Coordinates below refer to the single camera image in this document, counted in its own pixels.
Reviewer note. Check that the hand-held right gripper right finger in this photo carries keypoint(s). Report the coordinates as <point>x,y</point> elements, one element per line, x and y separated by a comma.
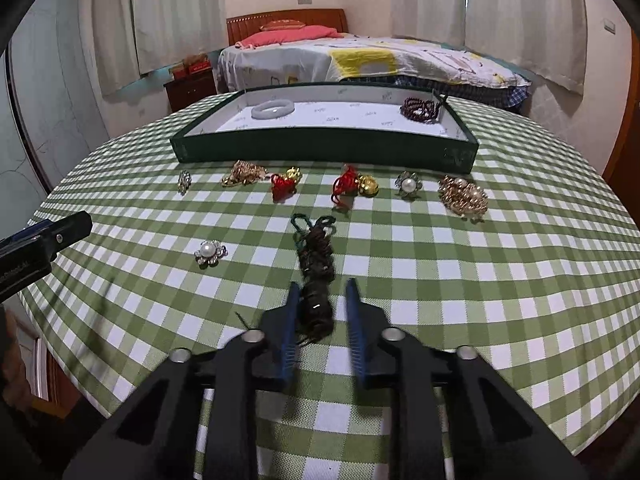
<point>359,345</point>

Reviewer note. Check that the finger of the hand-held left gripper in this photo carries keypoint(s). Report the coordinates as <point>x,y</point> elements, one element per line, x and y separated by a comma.
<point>45,240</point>

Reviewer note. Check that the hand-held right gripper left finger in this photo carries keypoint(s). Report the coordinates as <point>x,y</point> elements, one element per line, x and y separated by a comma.
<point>289,345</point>

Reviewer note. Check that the pearl flower brooch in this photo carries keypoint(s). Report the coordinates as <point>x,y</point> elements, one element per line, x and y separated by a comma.
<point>209,251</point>
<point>408,184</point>

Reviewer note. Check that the small silver brooch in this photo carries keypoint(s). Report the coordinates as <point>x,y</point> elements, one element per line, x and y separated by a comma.
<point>184,181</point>

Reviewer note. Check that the red knot small gold bell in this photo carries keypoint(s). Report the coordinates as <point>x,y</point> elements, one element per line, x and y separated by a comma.
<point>281,185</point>

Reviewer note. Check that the red knot large gold bell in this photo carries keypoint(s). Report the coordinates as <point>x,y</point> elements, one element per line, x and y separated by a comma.
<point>347,180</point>

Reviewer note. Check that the large gold pearl brooch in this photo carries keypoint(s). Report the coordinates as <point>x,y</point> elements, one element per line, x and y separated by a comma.
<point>462,197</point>

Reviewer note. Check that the dark green jewelry tray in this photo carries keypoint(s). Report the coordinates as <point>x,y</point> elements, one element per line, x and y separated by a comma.
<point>325,147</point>

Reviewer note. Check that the frosted glass door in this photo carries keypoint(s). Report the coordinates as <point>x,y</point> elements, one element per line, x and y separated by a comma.
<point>45,100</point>

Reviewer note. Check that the dark wooden nightstand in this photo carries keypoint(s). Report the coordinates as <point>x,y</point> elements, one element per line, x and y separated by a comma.
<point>187,91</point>

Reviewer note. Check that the narrow white curtain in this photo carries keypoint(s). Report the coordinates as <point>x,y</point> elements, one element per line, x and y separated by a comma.
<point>427,0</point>
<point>115,25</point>

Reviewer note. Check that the red box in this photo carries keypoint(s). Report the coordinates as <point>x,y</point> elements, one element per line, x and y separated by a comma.
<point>199,67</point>

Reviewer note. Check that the white jade bangle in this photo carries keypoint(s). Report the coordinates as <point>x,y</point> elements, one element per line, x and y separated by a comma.
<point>256,110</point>

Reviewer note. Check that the wide white curtain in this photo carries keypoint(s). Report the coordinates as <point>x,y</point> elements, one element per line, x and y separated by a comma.
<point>175,10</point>
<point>525,20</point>

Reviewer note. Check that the bed with patterned cover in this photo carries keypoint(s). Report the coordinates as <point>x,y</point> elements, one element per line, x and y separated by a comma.
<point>300,60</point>

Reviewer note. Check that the pink pillow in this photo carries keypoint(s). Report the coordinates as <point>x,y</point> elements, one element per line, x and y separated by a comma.
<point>285,36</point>

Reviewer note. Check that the orange patterned pillow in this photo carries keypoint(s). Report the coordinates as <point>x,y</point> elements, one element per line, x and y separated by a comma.
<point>282,24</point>

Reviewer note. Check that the wooden headboard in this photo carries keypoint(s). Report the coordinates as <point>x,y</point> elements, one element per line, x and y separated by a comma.
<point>320,17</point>

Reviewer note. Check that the white wall switch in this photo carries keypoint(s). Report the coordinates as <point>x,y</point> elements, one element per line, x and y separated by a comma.
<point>609,26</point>

